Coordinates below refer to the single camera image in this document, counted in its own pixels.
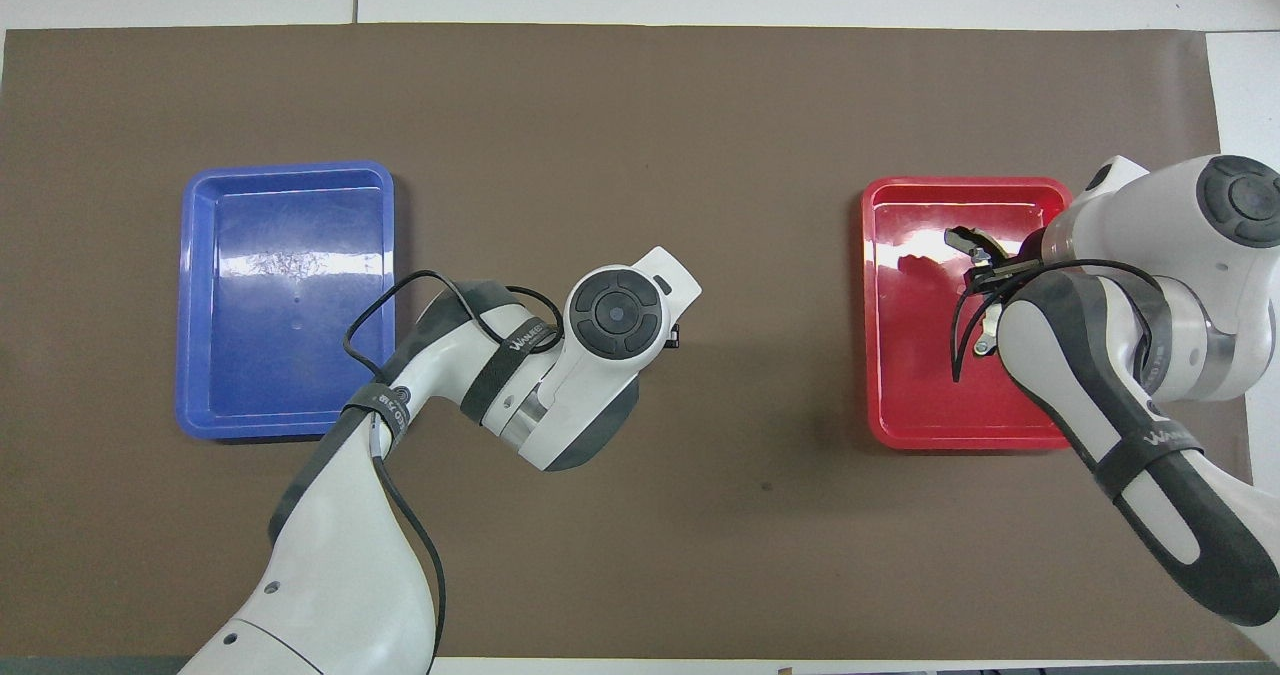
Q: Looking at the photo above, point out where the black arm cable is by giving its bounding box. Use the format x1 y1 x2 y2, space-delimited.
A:
343 269 566 675
950 258 1166 384

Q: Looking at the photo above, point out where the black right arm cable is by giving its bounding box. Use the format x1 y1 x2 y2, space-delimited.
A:
950 258 1166 384

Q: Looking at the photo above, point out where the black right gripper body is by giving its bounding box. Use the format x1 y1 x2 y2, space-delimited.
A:
985 235 1051 281

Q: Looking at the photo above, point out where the brown table mat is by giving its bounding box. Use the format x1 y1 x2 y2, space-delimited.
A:
0 23 1271 661

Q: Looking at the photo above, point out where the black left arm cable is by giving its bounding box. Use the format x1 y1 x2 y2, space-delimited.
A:
343 269 566 675

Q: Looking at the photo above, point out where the red plastic tray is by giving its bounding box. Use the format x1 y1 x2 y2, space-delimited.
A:
861 176 1091 452

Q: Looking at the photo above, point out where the blue plastic tray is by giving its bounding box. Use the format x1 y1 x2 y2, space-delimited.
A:
176 161 397 442

